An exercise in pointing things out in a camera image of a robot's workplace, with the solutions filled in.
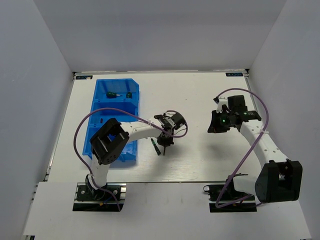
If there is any black green precision screwdriver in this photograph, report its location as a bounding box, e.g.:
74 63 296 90
150 138 162 156

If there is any green stubby screwdriver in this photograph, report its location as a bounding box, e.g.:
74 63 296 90
106 91 122 99

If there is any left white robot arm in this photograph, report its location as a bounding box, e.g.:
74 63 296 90
88 111 188 200

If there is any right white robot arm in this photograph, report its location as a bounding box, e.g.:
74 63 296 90
207 95 303 204

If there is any right corner label sticker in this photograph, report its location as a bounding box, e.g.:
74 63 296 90
225 72 244 77

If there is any corner label sticker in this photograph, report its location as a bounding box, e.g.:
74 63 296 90
75 75 93 80
225 72 244 77

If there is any blue plastic bin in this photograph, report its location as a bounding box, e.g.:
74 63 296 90
82 78 140 158

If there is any left corner label sticker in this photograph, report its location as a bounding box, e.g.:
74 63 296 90
75 75 93 80

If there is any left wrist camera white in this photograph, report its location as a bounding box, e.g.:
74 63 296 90
163 111 176 118

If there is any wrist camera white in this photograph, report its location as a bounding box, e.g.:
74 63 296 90
213 97 230 113
163 111 176 118

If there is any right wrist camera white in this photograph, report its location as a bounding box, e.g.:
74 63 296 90
213 97 230 113

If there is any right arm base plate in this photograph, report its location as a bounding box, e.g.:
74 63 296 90
203 184 257 213

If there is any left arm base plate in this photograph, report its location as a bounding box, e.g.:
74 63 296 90
72 183 127 212

